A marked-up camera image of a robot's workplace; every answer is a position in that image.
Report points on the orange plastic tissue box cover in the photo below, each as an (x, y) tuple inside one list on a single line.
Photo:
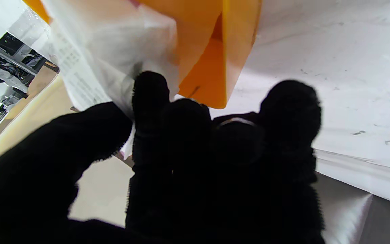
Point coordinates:
[(212, 51)]

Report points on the white green tissue pack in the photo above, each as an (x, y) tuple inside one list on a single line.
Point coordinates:
[(113, 51)]

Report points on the cluttered background equipment rack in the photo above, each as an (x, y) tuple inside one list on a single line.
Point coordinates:
[(8, 71)]

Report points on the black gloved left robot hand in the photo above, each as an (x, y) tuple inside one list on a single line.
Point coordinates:
[(198, 176)]

